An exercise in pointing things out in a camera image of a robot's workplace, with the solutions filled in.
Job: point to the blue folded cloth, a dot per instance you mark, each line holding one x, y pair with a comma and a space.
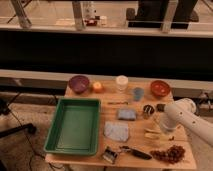
116, 131

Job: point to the purple bowl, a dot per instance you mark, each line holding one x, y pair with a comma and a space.
79, 84

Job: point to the white cup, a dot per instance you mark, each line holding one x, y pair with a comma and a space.
121, 83

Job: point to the orange fruit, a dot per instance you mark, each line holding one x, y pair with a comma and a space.
97, 87

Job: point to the small dark cube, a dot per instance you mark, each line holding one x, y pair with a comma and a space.
160, 107

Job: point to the round metal tin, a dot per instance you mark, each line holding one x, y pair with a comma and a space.
148, 110

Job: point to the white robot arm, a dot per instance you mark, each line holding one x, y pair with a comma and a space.
183, 112

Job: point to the red bowl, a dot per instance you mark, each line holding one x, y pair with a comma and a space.
160, 88

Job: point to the white bottle in background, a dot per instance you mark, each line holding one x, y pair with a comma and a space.
88, 10

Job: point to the yellow banana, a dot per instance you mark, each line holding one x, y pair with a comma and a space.
155, 135

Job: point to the metal binder clip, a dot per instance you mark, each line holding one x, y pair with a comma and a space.
109, 155

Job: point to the black handled peeler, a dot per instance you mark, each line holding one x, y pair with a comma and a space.
135, 152

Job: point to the bunch of red grapes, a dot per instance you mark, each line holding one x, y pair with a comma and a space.
172, 155

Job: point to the black office chair base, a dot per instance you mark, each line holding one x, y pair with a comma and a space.
4, 110

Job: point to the blue cup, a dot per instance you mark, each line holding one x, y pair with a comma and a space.
138, 93

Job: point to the green plastic tray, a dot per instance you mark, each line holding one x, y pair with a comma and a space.
75, 127

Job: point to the blue sponge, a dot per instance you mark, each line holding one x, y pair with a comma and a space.
126, 114

